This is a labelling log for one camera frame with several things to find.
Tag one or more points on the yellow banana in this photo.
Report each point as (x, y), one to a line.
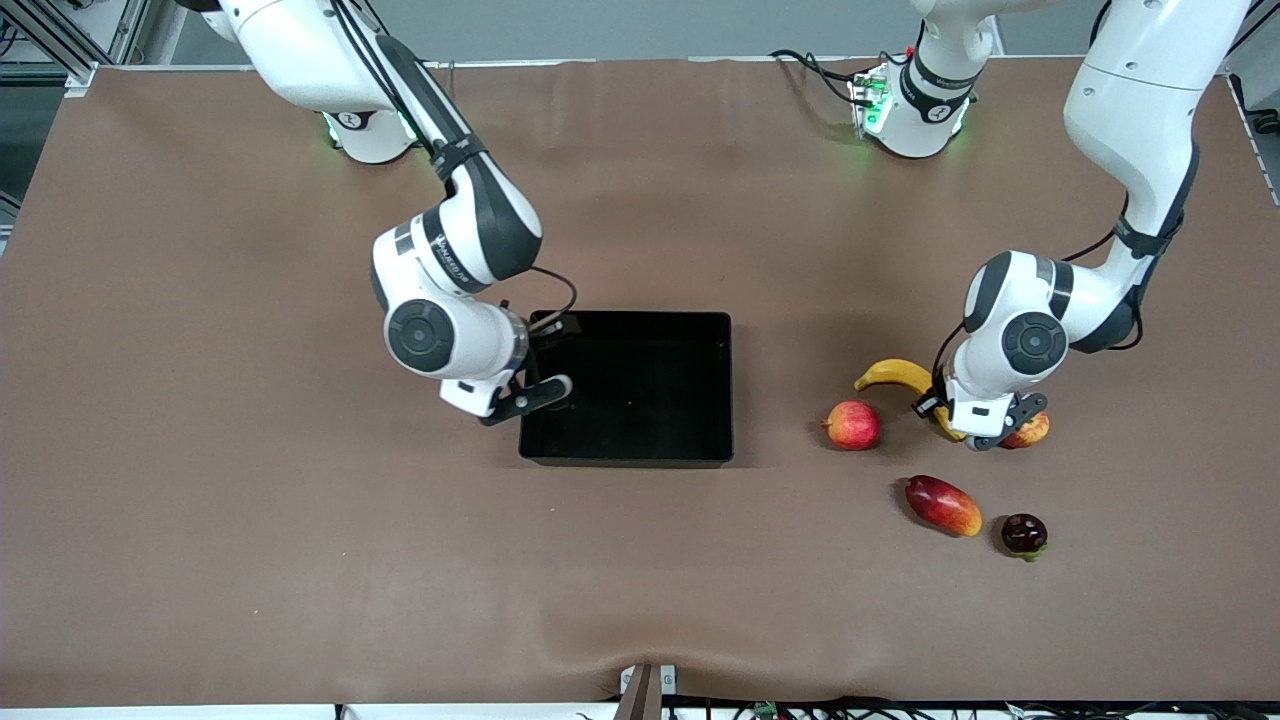
(895, 372)

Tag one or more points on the red yellow apple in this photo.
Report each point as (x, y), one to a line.
(852, 426)
(1032, 432)

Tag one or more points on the black plastic box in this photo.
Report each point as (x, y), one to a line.
(640, 400)

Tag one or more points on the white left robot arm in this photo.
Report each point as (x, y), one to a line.
(1140, 90)

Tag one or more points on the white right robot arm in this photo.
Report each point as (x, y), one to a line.
(300, 50)

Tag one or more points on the red mango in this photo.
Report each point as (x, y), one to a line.
(943, 505)

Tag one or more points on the dark purple mangosteen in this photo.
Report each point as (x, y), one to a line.
(1024, 533)

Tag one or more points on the brown table mat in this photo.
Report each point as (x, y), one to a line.
(300, 550)

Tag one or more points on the metal table clamp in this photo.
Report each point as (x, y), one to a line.
(646, 690)

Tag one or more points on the aluminium frame profile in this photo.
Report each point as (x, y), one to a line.
(1255, 50)
(60, 40)

